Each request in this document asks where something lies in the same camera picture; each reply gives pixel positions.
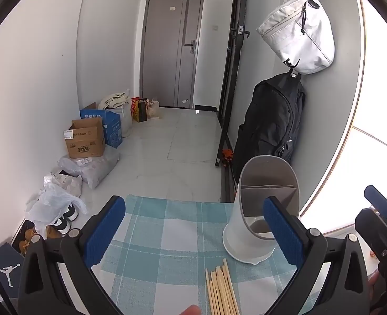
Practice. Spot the grey parcel bag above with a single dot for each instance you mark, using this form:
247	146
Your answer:
96	170

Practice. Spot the white plastic bag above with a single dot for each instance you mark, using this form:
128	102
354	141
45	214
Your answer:
49	206

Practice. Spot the teal checked tablecloth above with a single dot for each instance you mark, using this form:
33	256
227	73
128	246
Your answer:
167	236

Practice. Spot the black paper bag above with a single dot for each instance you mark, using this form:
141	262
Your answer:
142	111

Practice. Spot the black metal frame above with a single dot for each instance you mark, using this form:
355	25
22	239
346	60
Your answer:
234	55

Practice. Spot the clear bag with beige content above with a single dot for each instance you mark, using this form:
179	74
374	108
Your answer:
68	185

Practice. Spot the red yellow bag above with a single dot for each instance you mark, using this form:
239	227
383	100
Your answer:
134	106

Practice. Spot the black backpack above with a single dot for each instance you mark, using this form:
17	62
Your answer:
269	121

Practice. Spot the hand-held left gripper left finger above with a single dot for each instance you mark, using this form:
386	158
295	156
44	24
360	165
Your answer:
105	229

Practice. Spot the orange black tool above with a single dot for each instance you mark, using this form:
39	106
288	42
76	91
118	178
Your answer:
227	154

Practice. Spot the grey door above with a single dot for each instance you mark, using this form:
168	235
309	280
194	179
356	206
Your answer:
162	55

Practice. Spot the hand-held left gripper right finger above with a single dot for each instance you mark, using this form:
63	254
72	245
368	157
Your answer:
283	233

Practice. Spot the dark grey floor rail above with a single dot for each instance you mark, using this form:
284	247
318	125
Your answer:
227	183

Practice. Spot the person's right hand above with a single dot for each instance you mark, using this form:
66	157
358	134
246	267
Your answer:
373	285

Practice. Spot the dark blue shoe box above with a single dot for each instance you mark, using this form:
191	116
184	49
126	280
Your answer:
3	269

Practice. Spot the bundle of chopsticks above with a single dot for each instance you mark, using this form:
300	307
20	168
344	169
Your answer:
221	288

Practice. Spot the person's left hand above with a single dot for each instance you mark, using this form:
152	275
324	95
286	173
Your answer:
189	311

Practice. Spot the white fabric bag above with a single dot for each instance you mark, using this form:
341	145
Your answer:
298	32

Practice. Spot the blue cardboard box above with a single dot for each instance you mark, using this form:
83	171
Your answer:
113	131

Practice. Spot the white black sneaker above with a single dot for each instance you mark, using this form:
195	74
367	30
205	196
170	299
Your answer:
63	225
72	210

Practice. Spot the beige plastic bag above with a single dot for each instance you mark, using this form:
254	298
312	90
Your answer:
154	110

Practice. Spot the white grey utensil holder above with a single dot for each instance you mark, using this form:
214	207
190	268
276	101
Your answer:
236	223

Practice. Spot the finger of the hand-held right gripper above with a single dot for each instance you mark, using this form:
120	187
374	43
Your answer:
375	194
367	226

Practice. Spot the brown cardboard box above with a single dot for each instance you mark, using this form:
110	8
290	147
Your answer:
85	144

